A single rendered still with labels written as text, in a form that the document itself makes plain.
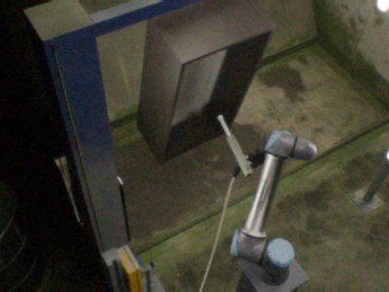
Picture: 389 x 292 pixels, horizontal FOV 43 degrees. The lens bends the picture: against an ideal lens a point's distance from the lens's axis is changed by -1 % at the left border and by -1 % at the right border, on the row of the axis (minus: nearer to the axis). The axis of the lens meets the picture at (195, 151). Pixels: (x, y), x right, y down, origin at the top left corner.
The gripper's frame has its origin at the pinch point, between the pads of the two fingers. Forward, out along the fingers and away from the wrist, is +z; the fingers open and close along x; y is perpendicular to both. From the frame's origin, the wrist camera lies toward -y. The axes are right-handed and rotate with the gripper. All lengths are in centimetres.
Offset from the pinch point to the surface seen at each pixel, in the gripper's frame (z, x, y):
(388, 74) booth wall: -182, 58, 15
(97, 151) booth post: 102, -19, -73
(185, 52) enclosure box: 45, 24, -81
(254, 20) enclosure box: 1, 35, -87
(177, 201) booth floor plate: 20, 21, 78
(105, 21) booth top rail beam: 100, -13, -139
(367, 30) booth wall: -173, 95, -3
